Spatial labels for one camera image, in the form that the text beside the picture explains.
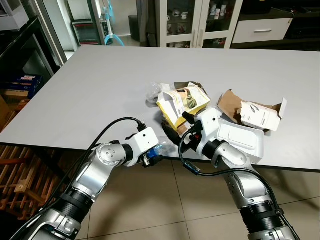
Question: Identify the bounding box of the black waste bin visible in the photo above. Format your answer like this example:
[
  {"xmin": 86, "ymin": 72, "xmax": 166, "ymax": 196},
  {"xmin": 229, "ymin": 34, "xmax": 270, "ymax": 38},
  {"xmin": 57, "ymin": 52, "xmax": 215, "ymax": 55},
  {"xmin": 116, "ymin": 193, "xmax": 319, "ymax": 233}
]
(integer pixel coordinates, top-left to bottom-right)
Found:
[{"xmin": 128, "ymin": 15, "xmax": 141, "ymax": 42}]

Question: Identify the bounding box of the blue plastic wrapper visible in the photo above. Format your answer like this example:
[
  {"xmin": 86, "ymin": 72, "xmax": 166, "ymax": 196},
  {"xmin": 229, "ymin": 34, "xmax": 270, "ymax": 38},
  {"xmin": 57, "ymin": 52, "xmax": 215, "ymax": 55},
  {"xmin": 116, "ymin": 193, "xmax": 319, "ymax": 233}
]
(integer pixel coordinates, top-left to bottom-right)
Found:
[{"xmin": 155, "ymin": 141, "xmax": 169, "ymax": 157}]

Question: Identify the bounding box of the yellow torn cardboard box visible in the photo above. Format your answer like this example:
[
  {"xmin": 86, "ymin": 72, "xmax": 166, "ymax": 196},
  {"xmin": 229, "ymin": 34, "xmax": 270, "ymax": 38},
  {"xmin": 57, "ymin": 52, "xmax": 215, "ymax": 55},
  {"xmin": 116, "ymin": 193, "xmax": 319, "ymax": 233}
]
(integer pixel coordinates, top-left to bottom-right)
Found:
[{"xmin": 156, "ymin": 82, "xmax": 212, "ymax": 130}]

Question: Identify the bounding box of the clear crumpled plastic wrapper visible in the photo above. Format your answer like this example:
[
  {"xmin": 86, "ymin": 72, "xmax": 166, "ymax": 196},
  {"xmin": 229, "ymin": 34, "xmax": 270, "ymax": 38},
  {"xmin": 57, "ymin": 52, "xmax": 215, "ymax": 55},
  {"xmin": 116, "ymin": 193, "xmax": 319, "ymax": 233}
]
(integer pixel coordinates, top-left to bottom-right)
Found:
[{"xmin": 145, "ymin": 82, "xmax": 172, "ymax": 105}]

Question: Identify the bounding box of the white flat box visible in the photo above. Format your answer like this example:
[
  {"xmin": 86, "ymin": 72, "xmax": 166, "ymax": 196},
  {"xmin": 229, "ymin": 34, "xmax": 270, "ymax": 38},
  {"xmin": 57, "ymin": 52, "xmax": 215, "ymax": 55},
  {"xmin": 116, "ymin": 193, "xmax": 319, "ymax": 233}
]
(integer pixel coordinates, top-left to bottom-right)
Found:
[{"xmin": 216, "ymin": 120, "xmax": 265, "ymax": 164}]

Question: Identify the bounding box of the brown and white open box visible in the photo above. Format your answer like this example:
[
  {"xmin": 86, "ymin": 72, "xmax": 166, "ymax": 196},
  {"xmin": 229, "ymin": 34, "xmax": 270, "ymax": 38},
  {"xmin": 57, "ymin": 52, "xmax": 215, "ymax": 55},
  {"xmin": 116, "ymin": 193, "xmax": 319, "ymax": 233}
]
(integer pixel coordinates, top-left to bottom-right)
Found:
[{"xmin": 218, "ymin": 90, "xmax": 289, "ymax": 133}]

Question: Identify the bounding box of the white glass door cabinet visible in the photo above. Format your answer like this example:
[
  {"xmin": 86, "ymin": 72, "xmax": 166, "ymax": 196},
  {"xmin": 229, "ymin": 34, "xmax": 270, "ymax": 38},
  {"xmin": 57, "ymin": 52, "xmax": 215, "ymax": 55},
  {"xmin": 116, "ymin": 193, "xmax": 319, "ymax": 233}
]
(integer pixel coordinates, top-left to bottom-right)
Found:
[{"xmin": 155, "ymin": 0, "xmax": 244, "ymax": 50}]

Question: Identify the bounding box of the white drawer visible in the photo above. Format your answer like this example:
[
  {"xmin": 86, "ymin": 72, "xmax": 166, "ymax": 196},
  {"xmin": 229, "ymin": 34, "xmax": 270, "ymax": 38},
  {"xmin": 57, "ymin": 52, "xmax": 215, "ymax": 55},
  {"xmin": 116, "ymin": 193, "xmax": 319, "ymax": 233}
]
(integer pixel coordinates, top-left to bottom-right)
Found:
[{"xmin": 232, "ymin": 18, "xmax": 294, "ymax": 45}]

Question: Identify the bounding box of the wooden chair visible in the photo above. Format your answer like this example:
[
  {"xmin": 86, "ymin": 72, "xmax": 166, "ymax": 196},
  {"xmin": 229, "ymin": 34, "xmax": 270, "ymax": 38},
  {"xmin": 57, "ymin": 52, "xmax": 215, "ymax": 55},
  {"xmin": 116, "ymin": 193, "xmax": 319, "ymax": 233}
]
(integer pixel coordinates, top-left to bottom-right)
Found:
[{"xmin": 0, "ymin": 145, "xmax": 57, "ymax": 222}]

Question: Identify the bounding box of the blue carton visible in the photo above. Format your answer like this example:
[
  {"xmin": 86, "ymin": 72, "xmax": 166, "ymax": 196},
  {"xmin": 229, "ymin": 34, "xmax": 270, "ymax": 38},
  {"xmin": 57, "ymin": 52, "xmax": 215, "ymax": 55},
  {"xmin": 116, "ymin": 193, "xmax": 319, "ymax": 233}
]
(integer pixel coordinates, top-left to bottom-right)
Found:
[{"xmin": 9, "ymin": 74, "xmax": 42, "ymax": 99}]

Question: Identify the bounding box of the brown cardboard box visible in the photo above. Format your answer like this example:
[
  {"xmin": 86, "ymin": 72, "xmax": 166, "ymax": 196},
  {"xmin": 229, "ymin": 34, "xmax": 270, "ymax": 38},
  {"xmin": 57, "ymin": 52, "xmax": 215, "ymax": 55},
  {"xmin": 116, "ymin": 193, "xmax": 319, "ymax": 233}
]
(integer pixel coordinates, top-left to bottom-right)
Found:
[{"xmin": 0, "ymin": 89, "xmax": 32, "ymax": 112}]

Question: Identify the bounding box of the black side shelf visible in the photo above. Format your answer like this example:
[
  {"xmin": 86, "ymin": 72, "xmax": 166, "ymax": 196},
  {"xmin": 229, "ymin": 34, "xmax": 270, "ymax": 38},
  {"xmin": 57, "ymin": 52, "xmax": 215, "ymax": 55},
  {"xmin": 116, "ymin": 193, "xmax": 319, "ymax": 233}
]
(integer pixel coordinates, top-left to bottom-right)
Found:
[{"xmin": 0, "ymin": 19, "xmax": 66, "ymax": 128}]

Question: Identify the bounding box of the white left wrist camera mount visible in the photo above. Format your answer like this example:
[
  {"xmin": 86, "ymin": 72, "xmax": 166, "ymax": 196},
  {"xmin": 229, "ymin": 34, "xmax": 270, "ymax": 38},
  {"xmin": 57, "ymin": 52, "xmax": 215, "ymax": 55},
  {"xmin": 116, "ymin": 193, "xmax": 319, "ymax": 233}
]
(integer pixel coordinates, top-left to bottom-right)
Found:
[{"xmin": 131, "ymin": 127, "xmax": 161, "ymax": 160}]

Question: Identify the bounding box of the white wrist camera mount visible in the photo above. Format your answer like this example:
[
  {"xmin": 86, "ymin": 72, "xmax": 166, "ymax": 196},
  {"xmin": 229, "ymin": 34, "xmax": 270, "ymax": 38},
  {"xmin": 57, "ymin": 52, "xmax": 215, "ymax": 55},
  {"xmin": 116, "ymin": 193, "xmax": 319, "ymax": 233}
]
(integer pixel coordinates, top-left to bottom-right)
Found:
[
  {"xmin": 131, "ymin": 127, "xmax": 161, "ymax": 160},
  {"xmin": 192, "ymin": 106, "xmax": 224, "ymax": 151}
]

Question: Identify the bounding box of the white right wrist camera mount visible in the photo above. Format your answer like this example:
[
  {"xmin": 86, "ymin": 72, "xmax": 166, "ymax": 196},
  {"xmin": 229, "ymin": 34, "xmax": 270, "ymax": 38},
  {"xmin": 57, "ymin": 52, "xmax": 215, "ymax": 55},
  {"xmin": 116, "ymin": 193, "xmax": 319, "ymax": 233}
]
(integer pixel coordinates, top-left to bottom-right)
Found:
[{"xmin": 192, "ymin": 106, "xmax": 224, "ymax": 151}]

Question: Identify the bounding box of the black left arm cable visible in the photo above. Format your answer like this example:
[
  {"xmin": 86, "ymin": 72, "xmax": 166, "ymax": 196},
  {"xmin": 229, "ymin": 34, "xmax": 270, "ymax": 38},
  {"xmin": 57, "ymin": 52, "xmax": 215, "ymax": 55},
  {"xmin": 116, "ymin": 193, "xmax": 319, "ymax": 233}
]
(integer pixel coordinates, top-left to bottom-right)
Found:
[{"xmin": 45, "ymin": 117, "xmax": 147, "ymax": 211}]

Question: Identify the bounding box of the light blue hose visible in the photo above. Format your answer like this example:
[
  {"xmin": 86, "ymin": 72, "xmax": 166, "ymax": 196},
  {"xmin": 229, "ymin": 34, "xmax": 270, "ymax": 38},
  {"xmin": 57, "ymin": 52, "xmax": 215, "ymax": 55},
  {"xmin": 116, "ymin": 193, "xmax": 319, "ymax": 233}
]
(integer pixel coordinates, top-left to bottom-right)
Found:
[{"xmin": 101, "ymin": 0, "xmax": 125, "ymax": 47}]

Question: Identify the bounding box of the metal door frame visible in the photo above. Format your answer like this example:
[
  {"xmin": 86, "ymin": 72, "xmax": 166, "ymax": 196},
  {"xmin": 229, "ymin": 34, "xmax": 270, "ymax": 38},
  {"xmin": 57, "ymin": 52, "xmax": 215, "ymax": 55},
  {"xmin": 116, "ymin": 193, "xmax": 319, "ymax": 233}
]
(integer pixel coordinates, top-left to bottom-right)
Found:
[{"xmin": 34, "ymin": 0, "xmax": 77, "ymax": 66}]

